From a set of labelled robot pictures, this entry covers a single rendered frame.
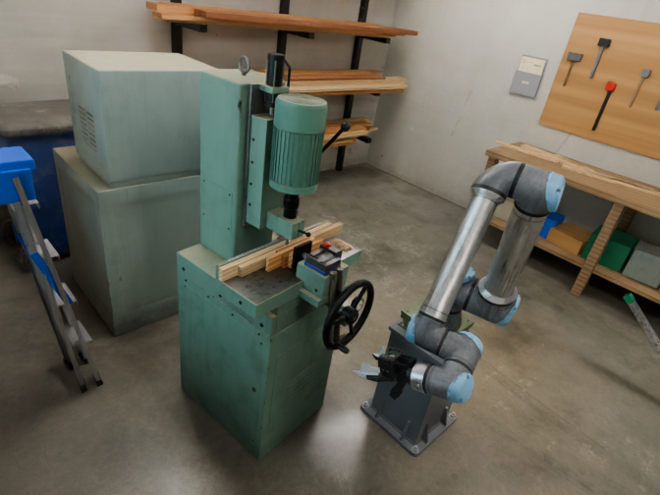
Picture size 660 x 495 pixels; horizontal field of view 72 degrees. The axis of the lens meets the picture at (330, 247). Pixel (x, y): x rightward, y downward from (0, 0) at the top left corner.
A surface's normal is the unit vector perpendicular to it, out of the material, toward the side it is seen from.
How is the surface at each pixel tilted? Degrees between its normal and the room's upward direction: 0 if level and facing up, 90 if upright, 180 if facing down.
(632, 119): 90
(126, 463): 0
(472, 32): 90
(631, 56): 90
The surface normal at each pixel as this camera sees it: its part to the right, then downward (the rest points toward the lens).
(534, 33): -0.72, 0.25
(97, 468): 0.14, -0.86
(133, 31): 0.68, 0.44
